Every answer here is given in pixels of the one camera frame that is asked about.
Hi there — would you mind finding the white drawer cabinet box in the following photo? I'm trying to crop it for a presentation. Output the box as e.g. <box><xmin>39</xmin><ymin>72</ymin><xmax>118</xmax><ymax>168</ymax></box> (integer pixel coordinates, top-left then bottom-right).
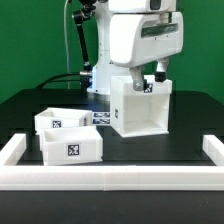
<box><xmin>110</xmin><ymin>75</ymin><xmax>172</xmax><ymax>138</ymax></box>

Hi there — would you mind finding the white U-shaped boundary frame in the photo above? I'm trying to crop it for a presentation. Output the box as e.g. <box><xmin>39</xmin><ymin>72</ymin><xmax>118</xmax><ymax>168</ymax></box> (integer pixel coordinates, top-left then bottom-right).
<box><xmin>0</xmin><ymin>134</ymin><xmax>224</xmax><ymax>191</ymax></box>

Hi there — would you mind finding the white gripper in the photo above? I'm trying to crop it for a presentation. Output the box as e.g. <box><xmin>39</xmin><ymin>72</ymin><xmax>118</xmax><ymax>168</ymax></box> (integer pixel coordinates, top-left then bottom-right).
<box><xmin>110</xmin><ymin>12</ymin><xmax>183</xmax><ymax>91</ymax></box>

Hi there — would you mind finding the fiducial marker sheet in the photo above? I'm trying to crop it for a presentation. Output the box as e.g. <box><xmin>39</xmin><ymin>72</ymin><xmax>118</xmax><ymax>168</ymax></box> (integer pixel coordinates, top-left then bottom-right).
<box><xmin>92</xmin><ymin>112</ymin><xmax>110</xmax><ymax>125</ymax></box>

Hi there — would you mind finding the black cable bundle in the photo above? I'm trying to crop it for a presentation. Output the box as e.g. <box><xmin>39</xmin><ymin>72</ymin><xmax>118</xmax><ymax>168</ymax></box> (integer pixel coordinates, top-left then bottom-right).
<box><xmin>35</xmin><ymin>70</ymin><xmax>93</xmax><ymax>90</ymax></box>

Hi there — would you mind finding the white front drawer tray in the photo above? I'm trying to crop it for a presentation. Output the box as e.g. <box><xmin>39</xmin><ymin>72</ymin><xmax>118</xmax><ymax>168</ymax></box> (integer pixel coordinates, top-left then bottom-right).
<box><xmin>40</xmin><ymin>126</ymin><xmax>103</xmax><ymax>166</ymax></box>

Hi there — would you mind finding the white hanging cable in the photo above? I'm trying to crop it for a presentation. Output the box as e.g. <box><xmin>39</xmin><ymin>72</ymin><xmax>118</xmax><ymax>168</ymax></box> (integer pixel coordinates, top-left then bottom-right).
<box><xmin>63</xmin><ymin>0</ymin><xmax>73</xmax><ymax>90</ymax></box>

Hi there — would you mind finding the white drawer tray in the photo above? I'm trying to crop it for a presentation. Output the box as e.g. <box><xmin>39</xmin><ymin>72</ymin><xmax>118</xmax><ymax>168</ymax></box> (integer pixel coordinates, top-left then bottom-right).
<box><xmin>34</xmin><ymin>107</ymin><xmax>92</xmax><ymax>133</ymax></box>
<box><xmin>40</xmin><ymin>126</ymin><xmax>103</xmax><ymax>166</ymax></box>

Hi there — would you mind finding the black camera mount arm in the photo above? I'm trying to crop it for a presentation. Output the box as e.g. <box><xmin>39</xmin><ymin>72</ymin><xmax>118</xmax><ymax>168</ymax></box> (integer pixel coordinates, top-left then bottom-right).
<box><xmin>72</xmin><ymin>0</ymin><xmax>97</xmax><ymax>71</ymax></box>

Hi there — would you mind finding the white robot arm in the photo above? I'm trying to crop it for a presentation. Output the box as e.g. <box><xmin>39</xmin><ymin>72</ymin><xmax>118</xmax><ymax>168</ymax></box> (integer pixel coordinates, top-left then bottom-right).
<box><xmin>88</xmin><ymin>0</ymin><xmax>183</xmax><ymax>97</ymax></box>

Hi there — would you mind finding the white rear drawer tray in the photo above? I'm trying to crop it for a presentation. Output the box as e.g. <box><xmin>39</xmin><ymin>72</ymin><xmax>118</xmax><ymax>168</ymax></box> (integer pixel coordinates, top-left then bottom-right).
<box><xmin>34</xmin><ymin>107</ymin><xmax>92</xmax><ymax>133</ymax></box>

